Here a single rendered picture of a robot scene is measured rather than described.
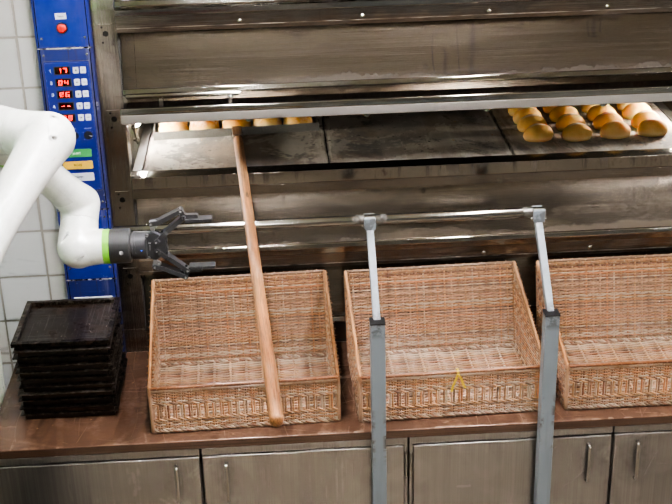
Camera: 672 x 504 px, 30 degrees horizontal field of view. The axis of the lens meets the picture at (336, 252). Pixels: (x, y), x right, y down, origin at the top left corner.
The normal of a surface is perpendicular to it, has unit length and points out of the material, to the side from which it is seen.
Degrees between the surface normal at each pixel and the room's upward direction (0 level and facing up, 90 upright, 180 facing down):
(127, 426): 0
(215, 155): 0
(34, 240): 90
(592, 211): 70
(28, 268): 90
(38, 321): 0
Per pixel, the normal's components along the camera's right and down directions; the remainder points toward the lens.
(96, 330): -0.03, -0.91
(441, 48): 0.05, 0.07
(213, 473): 0.07, 0.41
